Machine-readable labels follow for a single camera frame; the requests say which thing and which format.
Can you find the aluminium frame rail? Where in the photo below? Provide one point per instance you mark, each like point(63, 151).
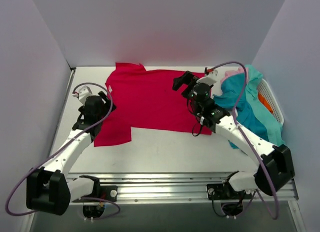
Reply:
point(148, 177)

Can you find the orange t shirt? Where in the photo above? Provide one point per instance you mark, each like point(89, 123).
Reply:
point(264, 101)

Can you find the red t shirt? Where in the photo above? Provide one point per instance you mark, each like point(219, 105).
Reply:
point(143, 99)

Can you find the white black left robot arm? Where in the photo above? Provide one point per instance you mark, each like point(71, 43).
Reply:
point(47, 187)

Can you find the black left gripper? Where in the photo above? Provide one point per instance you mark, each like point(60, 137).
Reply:
point(107, 101)

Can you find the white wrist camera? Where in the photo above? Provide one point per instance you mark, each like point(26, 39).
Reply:
point(210, 77)
point(82, 94)

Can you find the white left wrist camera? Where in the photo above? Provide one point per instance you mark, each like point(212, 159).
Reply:
point(82, 94)

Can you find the pink t shirt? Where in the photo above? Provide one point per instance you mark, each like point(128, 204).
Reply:
point(231, 73)

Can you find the white perforated laundry basket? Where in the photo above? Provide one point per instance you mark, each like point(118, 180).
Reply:
point(266, 91)

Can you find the light teal t shirt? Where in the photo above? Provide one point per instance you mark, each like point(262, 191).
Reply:
point(266, 126)

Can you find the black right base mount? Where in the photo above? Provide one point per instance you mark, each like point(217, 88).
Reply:
point(220, 191)

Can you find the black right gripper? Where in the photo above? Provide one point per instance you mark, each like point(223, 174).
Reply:
point(187, 82)

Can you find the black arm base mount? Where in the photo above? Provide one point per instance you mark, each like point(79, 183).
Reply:
point(107, 192)

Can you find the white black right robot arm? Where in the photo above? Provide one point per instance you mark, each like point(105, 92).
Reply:
point(274, 164)

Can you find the blue t shirt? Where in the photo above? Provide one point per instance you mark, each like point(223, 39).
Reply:
point(231, 88)

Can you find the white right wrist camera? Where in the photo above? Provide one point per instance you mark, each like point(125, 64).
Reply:
point(210, 77)

